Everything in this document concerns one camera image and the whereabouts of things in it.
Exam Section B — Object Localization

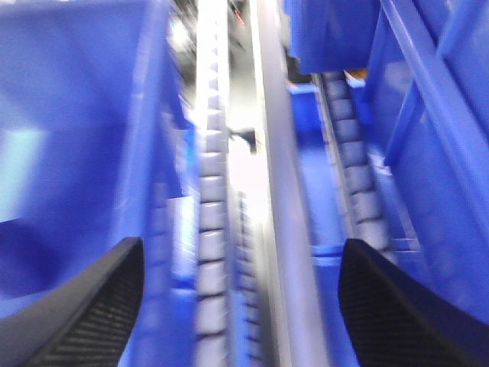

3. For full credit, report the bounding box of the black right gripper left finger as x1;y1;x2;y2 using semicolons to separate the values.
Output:
1;237;144;366

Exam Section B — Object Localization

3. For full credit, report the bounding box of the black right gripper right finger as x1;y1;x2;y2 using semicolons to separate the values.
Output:
338;239;488;366

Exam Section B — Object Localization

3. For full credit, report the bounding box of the white roller track right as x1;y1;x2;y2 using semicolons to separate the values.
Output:
316;71;397;264

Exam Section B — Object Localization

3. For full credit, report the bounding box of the white roller track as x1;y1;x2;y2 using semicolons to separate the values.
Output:
316;71;397;264
195;1;232;366

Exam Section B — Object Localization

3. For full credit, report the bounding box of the large blue bin left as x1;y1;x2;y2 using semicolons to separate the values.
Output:
1;1;187;317

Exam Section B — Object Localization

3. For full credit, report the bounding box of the blue bin upper right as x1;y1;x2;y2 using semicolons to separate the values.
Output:
283;0;381;74

